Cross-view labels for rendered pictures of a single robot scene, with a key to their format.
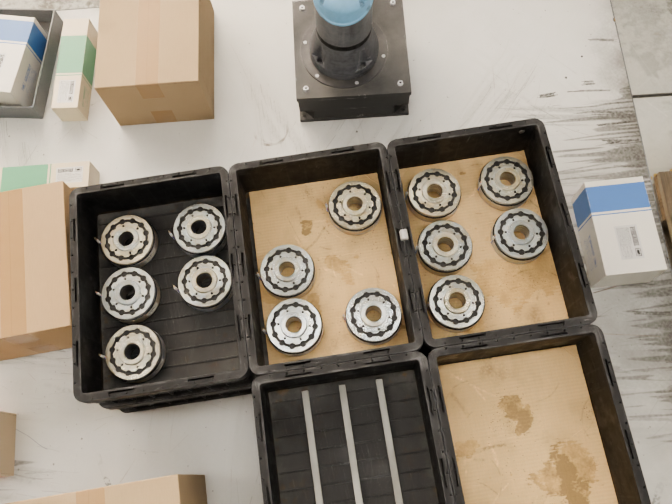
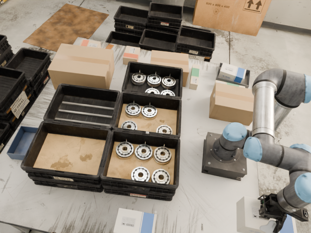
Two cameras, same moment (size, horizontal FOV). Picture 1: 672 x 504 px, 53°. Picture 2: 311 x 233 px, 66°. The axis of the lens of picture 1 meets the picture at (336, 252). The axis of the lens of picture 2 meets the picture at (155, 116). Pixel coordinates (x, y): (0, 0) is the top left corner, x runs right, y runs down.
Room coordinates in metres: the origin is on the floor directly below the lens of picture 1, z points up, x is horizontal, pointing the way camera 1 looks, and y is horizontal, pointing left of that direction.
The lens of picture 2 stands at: (0.44, -0.88, 2.09)
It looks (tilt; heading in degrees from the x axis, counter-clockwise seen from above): 53 degrees down; 91
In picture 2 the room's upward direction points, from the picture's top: 8 degrees clockwise
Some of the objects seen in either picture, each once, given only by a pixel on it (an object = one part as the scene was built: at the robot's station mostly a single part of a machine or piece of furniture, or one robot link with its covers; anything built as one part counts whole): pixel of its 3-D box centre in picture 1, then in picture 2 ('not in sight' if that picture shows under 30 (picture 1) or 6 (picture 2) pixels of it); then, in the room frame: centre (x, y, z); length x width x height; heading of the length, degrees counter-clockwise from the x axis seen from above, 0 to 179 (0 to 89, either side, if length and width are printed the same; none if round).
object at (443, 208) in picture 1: (434, 192); (162, 154); (0.50, -0.20, 0.86); 0.10 x 0.10 x 0.01
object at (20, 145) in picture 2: not in sight; (27, 143); (-0.33, -0.20, 0.74); 0.20 x 0.15 x 0.07; 92
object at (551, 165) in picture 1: (486, 228); (142, 157); (0.40, -0.27, 0.92); 0.40 x 0.30 x 0.02; 2
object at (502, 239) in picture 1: (520, 233); (140, 175); (0.40, -0.35, 0.86); 0.10 x 0.10 x 0.01
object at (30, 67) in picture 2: not in sight; (31, 76); (-0.86, 0.74, 0.31); 0.40 x 0.30 x 0.34; 86
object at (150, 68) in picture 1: (158, 46); (232, 104); (0.98, 0.34, 0.78); 0.30 x 0.22 x 0.16; 177
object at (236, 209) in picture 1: (321, 254); (148, 113); (0.39, 0.03, 0.92); 0.40 x 0.30 x 0.02; 2
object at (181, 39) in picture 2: not in sight; (192, 54); (0.73, 1.39, 0.37); 0.40 x 0.30 x 0.45; 176
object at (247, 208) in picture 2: not in sight; (264, 218); (0.94, -0.56, 1.10); 0.20 x 0.12 x 0.09; 176
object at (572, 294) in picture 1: (481, 238); (142, 161); (0.40, -0.27, 0.87); 0.40 x 0.30 x 0.11; 2
